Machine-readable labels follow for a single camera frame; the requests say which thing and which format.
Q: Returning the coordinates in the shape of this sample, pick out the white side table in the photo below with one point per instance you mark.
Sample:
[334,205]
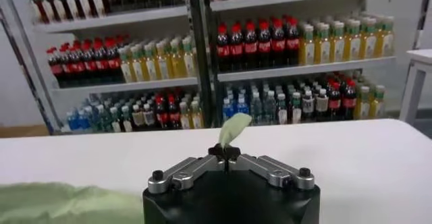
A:
[422,56]

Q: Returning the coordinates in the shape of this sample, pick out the white drinks display cabinet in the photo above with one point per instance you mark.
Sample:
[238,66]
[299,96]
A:
[135,85]
[303,69]

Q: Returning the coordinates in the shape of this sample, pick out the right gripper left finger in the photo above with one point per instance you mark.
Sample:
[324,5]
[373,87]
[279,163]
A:
[182,176]

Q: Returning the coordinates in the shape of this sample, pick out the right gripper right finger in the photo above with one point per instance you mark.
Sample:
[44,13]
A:
[276,174]

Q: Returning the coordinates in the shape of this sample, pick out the red-cap cola bottle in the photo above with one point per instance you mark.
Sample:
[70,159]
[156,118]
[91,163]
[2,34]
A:
[222,51]
[236,50]
[91,66]
[349,103]
[161,117]
[292,45]
[250,49]
[334,104]
[114,64]
[102,65]
[80,67]
[278,46]
[68,68]
[173,116]
[264,47]
[56,70]

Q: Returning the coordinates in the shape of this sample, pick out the blue-label water bottle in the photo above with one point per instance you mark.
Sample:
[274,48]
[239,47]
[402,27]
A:
[228,110]
[83,120]
[241,107]
[72,121]

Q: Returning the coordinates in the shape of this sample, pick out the light green t-shirt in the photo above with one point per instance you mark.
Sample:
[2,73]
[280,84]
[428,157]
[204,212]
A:
[67,205]

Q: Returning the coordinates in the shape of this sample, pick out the yellow juice bottle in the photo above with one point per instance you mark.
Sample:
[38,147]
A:
[189,62]
[196,120]
[352,45]
[385,41]
[369,43]
[364,107]
[322,47]
[378,105]
[185,120]
[137,68]
[163,66]
[176,64]
[308,48]
[337,46]
[126,70]
[150,66]

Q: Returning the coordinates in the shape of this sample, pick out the open cardboard box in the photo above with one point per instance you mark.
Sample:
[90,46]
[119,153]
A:
[23,131]

